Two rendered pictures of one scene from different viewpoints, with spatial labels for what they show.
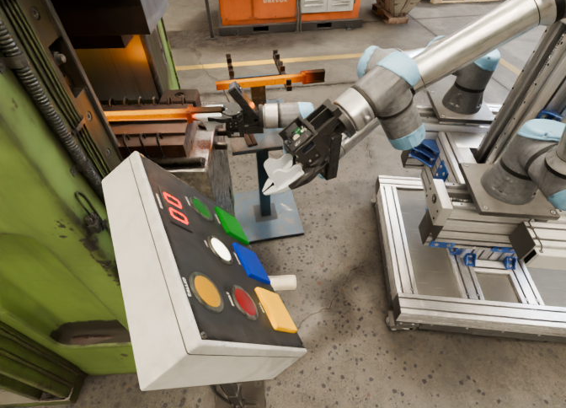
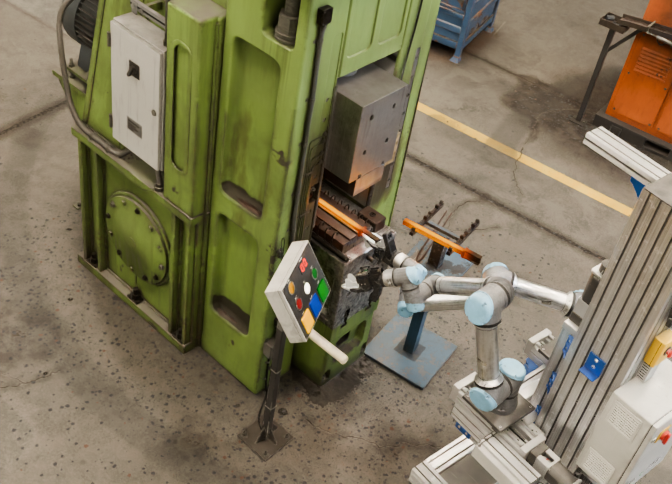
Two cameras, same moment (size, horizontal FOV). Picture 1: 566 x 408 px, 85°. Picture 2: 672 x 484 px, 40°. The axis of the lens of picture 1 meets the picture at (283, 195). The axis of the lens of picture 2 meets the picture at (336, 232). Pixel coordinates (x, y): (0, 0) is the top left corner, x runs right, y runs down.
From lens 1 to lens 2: 3.34 m
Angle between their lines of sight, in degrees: 28
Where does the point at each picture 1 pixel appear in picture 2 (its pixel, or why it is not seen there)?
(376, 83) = (399, 272)
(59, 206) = (274, 239)
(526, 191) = not seen: hidden behind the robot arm
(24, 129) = (284, 212)
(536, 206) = (496, 418)
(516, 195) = not seen: hidden behind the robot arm
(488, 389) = not seen: outside the picture
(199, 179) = (339, 267)
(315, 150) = (364, 281)
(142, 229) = (290, 263)
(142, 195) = (297, 255)
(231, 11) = (625, 103)
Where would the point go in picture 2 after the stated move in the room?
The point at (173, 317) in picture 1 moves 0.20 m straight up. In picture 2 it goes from (280, 284) to (285, 247)
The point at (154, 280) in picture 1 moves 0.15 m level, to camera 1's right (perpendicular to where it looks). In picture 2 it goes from (283, 275) to (308, 296)
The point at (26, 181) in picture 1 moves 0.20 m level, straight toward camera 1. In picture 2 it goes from (272, 226) to (273, 257)
